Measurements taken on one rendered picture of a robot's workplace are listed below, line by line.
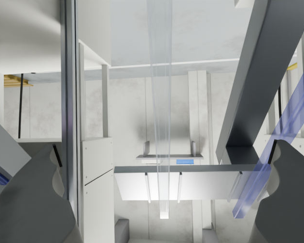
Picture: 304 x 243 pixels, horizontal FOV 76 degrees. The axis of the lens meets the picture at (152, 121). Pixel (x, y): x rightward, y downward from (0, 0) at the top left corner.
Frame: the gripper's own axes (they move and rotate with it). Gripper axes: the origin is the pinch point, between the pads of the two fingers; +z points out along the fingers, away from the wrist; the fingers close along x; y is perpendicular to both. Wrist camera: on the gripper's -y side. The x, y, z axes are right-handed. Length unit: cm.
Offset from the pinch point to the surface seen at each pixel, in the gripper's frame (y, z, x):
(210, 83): 97, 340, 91
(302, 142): 30, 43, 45
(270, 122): 37, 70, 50
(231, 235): 333, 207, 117
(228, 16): -8, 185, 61
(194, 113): 135, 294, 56
